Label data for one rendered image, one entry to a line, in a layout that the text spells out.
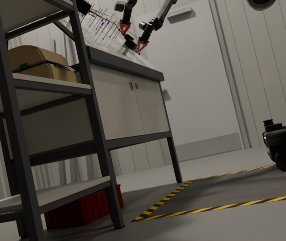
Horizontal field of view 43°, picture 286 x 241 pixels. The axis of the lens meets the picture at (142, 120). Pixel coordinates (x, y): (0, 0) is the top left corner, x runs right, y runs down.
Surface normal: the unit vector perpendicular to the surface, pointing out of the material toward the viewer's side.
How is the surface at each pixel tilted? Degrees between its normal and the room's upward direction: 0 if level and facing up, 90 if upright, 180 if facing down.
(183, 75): 90
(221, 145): 90
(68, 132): 90
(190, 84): 90
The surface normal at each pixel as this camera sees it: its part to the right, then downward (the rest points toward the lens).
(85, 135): -0.36, 0.01
